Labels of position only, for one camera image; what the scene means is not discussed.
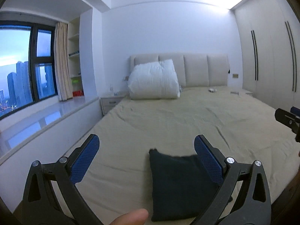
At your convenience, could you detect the dark green knit garment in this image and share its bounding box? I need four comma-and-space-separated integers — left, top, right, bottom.
149, 149, 220, 222

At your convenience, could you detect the person's left hand thumb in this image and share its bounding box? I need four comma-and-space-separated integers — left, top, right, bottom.
110, 209, 149, 225

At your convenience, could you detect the beige bed sheet mattress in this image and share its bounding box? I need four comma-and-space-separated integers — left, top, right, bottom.
65, 87, 299, 224

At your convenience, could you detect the red box on shelf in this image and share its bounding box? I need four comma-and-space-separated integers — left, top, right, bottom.
72, 90, 84, 97

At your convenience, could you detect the white bedside table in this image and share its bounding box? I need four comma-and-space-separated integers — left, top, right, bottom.
100, 91, 128, 115

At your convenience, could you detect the white folded duvet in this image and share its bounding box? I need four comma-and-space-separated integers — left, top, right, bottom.
128, 59, 180, 100

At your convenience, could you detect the black framed window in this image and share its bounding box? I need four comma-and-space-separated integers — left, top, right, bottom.
1, 20, 57, 119

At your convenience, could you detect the beige curtain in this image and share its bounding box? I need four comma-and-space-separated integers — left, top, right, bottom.
54, 22, 73, 101

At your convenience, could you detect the white wardrobe with black handles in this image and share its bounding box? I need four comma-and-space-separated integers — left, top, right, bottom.
234, 0, 299, 111

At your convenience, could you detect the white wall shelf niche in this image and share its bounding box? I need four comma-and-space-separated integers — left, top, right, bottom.
67, 17, 83, 92

